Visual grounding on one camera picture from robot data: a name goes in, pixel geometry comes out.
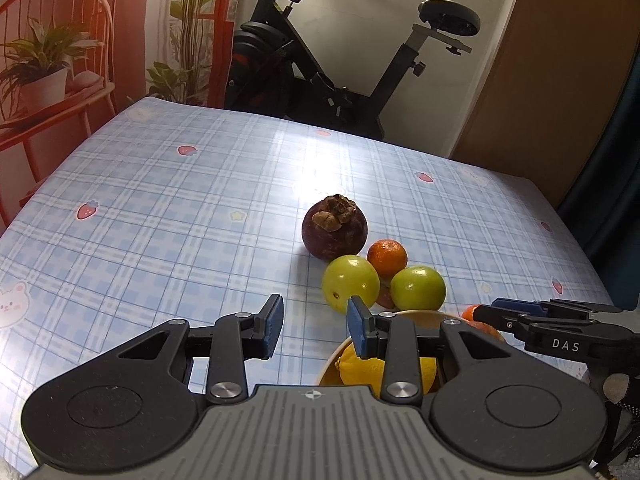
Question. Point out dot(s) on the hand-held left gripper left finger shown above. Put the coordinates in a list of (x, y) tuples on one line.
[(272, 327)]

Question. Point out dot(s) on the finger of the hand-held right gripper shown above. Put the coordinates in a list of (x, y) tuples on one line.
[(515, 304), (500, 317)]

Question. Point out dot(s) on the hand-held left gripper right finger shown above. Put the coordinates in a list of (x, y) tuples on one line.
[(356, 330)]

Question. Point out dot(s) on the large yellow citrus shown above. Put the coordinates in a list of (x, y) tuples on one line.
[(365, 372)]

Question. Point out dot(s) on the green round fruit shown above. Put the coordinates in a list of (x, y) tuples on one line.
[(350, 280), (417, 287)]

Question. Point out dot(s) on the yellow bowl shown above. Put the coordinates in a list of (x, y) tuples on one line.
[(327, 372)]

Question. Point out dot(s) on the dark purple mangosteen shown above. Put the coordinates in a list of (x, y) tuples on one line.
[(335, 240)]

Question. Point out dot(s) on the person's right hand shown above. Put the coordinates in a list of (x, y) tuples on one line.
[(617, 387)]

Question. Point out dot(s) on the blue plaid tablecloth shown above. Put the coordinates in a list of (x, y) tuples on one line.
[(175, 220)]

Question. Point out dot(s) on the dark blue curtain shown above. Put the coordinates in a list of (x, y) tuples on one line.
[(615, 185)]

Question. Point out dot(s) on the brown wooden cabinet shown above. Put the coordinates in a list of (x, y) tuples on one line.
[(540, 85)]

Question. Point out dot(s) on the black exercise bike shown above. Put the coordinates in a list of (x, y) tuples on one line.
[(310, 95)]

